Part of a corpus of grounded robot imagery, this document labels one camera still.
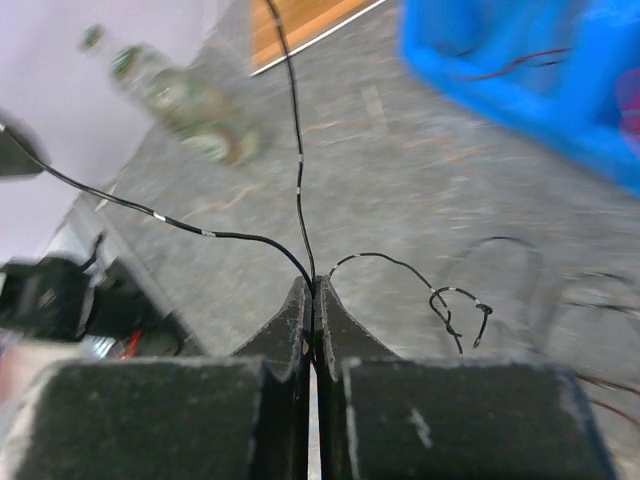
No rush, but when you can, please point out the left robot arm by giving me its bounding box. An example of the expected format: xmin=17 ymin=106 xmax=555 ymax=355
xmin=1 ymin=195 xmax=205 ymax=360

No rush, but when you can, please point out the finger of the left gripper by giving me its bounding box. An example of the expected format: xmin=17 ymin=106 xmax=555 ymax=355
xmin=0 ymin=109 xmax=49 ymax=176

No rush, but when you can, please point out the left glass bottle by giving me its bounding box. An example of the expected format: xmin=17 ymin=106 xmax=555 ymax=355
xmin=79 ymin=24 xmax=260 ymax=165

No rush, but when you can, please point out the blue three-compartment bin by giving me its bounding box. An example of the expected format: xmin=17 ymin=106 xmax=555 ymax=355
xmin=399 ymin=1 xmax=639 ymax=192

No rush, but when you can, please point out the red wire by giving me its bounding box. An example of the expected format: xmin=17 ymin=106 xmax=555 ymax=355
xmin=614 ymin=67 xmax=640 ymax=135

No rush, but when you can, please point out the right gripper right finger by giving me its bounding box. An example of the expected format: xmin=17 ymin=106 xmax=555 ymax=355
xmin=314 ymin=277 xmax=617 ymax=479

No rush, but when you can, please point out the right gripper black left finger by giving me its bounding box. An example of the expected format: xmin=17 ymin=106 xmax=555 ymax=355
xmin=1 ymin=279 xmax=312 ymax=479

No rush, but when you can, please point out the brown wire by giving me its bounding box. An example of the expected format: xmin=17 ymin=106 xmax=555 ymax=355
xmin=569 ymin=369 xmax=640 ymax=418

